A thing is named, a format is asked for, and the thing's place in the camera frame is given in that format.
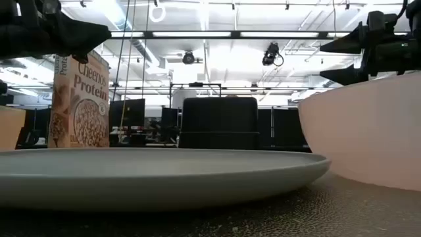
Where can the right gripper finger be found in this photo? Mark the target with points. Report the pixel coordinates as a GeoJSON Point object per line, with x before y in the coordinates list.
{"type": "Point", "coordinates": [348, 75]}
{"type": "Point", "coordinates": [348, 42]}

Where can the orange cereal bag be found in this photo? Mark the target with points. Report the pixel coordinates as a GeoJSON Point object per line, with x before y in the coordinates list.
{"type": "Point", "coordinates": [89, 98]}

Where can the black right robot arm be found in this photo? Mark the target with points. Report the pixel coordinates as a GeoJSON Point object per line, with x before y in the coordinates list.
{"type": "Point", "coordinates": [415, 8]}

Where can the pale pink bowl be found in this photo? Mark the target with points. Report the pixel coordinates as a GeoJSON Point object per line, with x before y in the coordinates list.
{"type": "Point", "coordinates": [368, 131]}

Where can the wide black monitor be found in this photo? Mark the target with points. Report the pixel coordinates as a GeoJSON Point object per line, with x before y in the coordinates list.
{"type": "Point", "coordinates": [128, 113]}

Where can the black partition panels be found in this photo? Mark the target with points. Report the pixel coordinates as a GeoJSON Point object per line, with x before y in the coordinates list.
{"type": "Point", "coordinates": [286, 126]}

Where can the orange cutting board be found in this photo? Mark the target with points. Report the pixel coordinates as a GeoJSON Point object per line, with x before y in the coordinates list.
{"type": "Point", "coordinates": [10, 128]}

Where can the small black monitor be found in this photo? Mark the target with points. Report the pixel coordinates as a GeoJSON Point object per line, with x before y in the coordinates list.
{"type": "Point", "coordinates": [169, 116]}

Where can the black two-slot toaster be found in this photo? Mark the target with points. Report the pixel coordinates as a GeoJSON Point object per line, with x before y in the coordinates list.
{"type": "Point", "coordinates": [218, 121]}

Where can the black tilted overhead camera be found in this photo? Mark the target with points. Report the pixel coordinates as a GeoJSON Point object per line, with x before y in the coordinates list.
{"type": "Point", "coordinates": [270, 53]}

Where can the round black overhead camera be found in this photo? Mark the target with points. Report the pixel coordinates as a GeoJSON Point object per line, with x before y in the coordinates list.
{"type": "Point", "coordinates": [188, 58]}

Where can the black aluminium rig frame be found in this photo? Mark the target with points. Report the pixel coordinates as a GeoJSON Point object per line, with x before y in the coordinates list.
{"type": "Point", "coordinates": [235, 34]}

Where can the black background rig frame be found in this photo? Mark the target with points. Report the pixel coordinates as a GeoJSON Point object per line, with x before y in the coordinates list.
{"type": "Point", "coordinates": [195, 84]}

